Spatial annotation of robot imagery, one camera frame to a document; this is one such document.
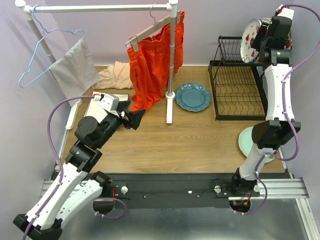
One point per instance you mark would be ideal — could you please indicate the blue striped round plate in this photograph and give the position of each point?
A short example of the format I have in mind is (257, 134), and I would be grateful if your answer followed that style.
(266, 21)

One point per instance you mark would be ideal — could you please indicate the floral round plate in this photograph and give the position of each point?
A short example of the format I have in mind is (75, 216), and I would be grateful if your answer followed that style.
(245, 142)

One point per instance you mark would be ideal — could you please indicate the black wire dish rack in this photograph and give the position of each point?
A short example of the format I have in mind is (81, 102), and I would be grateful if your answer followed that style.
(237, 87)

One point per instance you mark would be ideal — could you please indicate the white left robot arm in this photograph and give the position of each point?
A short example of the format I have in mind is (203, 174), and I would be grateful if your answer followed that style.
(59, 204)

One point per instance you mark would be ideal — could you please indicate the orange shorts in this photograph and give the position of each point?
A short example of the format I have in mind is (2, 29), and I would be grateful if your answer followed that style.
(150, 69)

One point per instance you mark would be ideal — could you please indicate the watermelon pattern round plate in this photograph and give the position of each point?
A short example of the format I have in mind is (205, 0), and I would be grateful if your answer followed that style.
(247, 53)

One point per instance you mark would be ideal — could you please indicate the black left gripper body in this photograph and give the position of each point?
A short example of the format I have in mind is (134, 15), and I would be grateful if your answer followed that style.
(112, 121)

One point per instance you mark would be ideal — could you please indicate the teal scalloped ceramic plate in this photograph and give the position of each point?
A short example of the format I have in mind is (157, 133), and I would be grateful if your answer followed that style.
(193, 97)

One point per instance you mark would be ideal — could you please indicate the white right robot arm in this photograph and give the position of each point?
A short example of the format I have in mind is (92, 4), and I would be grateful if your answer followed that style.
(277, 129)

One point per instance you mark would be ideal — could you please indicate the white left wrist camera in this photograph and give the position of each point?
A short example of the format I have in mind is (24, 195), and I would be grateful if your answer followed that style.
(108, 102)

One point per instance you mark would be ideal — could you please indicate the aluminium rail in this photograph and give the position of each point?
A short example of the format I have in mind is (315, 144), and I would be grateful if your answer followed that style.
(270, 188)

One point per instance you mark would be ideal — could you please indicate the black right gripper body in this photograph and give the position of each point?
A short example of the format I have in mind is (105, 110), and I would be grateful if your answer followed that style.
(263, 44)

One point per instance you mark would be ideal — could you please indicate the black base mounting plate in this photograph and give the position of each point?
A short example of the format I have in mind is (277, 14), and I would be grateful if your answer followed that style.
(177, 190)

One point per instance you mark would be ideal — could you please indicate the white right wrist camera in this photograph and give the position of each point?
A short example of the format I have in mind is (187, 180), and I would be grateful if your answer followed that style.
(284, 12)

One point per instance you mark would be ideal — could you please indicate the wooden clip hanger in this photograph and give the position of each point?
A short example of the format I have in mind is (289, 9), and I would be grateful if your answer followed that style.
(172, 19)

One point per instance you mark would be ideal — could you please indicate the flower pattern square plate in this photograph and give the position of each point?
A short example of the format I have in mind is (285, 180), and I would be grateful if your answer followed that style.
(288, 44)

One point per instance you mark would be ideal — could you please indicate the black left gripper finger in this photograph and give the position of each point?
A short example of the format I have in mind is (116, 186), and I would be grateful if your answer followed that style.
(134, 118)
(122, 105)

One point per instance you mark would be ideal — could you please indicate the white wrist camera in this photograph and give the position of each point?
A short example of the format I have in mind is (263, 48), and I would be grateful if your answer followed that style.
(284, 12)
(108, 102)

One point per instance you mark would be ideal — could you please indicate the grey towel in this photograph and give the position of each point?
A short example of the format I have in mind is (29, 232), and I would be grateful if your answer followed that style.
(75, 72)

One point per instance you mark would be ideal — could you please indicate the beige cloth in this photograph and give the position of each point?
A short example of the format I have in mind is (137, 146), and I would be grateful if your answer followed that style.
(114, 76)

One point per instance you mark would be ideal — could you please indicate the white clothes rack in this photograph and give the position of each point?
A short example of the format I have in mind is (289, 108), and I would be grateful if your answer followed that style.
(29, 11)

